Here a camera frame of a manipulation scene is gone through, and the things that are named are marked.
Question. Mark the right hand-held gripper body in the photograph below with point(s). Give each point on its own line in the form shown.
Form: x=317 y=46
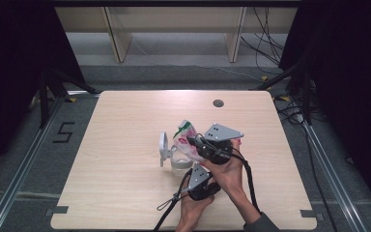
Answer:
x=220 y=133

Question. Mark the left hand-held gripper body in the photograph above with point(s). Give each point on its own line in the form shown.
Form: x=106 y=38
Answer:
x=199 y=180

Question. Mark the pink snack bag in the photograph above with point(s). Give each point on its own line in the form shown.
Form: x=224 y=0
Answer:
x=185 y=141

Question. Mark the person's left hand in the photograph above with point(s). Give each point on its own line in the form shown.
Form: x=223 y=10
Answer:
x=191 y=211

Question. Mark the person's right hand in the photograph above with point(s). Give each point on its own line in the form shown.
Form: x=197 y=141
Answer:
x=230 y=175

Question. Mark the black metal stand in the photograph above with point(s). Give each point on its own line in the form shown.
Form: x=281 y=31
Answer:
x=44 y=100
x=307 y=96

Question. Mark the light wooden shelf unit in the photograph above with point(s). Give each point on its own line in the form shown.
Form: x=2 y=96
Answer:
x=119 y=42

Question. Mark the dark curtain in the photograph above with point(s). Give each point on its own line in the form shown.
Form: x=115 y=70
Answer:
x=351 y=80
x=9 y=64

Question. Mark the aluminium floor rail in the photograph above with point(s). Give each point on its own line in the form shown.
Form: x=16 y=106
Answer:
x=331 y=180
x=22 y=167

